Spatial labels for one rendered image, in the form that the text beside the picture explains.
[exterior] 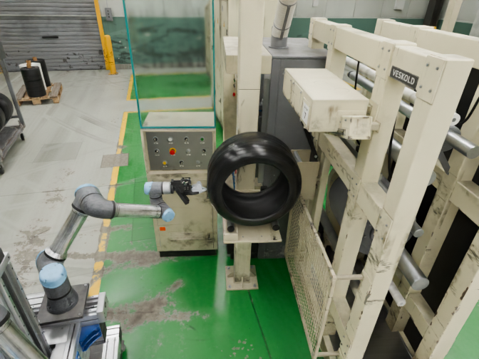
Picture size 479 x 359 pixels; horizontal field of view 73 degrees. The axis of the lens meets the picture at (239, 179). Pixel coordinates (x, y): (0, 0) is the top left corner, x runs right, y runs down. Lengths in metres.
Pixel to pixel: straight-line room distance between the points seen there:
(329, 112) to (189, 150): 1.37
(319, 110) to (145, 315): 2.03
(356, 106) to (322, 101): 0.15
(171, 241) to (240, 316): 0.90
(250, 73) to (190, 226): 1.48
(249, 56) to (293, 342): 1.95
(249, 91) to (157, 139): 0.88
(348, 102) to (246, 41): 0.74
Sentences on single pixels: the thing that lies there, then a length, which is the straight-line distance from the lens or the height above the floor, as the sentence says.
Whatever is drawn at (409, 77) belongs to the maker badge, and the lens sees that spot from 1.39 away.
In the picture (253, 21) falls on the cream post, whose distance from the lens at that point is 1.93.
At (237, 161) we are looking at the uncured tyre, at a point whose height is 1.37.
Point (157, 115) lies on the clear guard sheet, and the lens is 2.45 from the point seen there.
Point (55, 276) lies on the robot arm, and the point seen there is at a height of 0.94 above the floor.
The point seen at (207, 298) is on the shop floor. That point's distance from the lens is 2.81.
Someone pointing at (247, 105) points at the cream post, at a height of 1.56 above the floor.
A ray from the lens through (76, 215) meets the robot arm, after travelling 1.87.
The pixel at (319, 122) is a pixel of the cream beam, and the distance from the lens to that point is 1.46.
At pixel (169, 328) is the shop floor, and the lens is 2.68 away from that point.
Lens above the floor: 2.17
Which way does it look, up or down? 31 degrees down
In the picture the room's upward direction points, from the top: 2 degrees clockwise
